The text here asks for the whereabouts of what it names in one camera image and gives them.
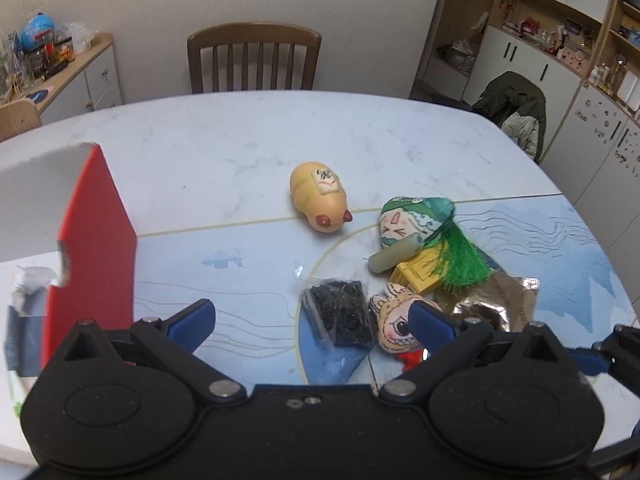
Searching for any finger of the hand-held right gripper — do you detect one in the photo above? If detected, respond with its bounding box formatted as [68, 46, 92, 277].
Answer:
[572, 325, 640, 386]

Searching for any bag of black hair ties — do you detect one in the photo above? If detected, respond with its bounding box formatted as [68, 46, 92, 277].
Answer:
[295, 266, 376, 351]

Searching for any blue globe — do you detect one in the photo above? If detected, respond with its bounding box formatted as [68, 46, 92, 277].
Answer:
[21, 11, 57, 47]

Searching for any red and white cardboard box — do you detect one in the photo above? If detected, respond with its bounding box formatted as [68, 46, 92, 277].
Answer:
[0, 142, 139, 377]

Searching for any red label jar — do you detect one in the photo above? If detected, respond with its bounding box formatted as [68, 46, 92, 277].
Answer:
[45, 39, 76, 68]

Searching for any dark wooden slatted chair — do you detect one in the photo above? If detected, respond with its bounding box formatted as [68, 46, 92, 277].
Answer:
[187, 21, 322, 95]

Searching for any cartoon face charm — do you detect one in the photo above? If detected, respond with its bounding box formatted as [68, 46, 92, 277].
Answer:
[369, 282, 443, 372]

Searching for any dark glass jar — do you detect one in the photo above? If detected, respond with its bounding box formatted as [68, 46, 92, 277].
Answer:
[25, 47, 49, 79]

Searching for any green tasselled doll pendant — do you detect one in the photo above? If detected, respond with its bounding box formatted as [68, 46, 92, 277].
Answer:
[369, 196, 493, 294]

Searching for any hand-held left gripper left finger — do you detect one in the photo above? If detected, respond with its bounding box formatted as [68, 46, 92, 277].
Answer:
[42, 299, 247, 406]

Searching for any gold foil packet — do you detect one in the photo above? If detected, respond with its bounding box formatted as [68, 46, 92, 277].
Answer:
[440, 272, 542, 333]

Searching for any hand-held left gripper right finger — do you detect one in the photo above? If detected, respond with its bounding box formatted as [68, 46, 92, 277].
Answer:
[379, 302, 582, 405]

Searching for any blue printed table mat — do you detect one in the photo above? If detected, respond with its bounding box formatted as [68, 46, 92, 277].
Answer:
[0, 193, 640, 461]

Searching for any light wooden chair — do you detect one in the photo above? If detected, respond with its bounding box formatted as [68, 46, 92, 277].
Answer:
[0, 99, 44, 142]

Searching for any wooden sideboard with clutter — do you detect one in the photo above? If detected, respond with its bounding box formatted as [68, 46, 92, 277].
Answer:
[20, 32, 123, 126]

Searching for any dark green jacket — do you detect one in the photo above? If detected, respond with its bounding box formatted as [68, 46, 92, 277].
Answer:
[472, 71, 547, 162]

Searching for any clear plastic bag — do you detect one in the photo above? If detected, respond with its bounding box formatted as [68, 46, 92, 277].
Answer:
[57, 21, 97, 52]

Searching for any white and wood wall unit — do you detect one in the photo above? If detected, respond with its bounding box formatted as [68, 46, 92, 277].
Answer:
[410, 0, 640, 261]

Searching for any yellow hamster toy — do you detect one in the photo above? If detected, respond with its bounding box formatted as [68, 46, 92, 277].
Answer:
[290, 161, 352, 233]

